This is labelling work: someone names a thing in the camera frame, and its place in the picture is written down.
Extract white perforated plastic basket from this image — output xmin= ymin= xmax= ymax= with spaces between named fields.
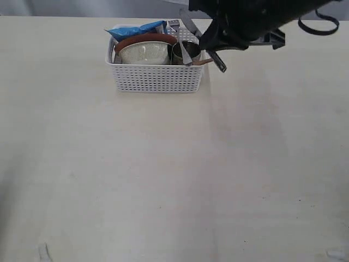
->
xmin=106 ymin=20 xmax=206 ymax=93

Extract brown wooden chopsticks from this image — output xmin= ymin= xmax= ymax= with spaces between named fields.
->
xmin=192 ymin=58 xmax=213 ymax=66

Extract brown plate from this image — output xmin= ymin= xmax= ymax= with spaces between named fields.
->
xmin=114 ymin=33 xmax=178 ymax=56

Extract silver table knife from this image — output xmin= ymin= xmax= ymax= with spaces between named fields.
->
xmin=179 ymin=9 xmax=227 ymax=73

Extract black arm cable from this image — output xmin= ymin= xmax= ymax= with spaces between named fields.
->
xmin=297 ymin=8 xmax=340 ymax=35

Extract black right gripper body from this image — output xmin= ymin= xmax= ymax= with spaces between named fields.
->
xmin=199 ymin=13 xmax=285 ymax=51

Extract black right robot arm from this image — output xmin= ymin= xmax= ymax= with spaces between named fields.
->
xmin=189 ymin=0 xmax=339 ymax=51

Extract silver fork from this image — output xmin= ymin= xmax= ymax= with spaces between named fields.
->
xmin=168 ymin=20 xmax=192 ymax=66

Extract speckled grey ceramic bowl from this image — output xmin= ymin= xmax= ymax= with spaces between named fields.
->
xmin=118 ymin=41 xmax=170 ymax=66

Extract blue snack packet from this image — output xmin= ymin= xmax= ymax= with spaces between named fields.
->
xmin=105 ymin=20 xmax=168 ymax=42

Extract steel cup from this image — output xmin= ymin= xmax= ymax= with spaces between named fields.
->
xmin=171 ymin=40 xmax=201 ymax=65

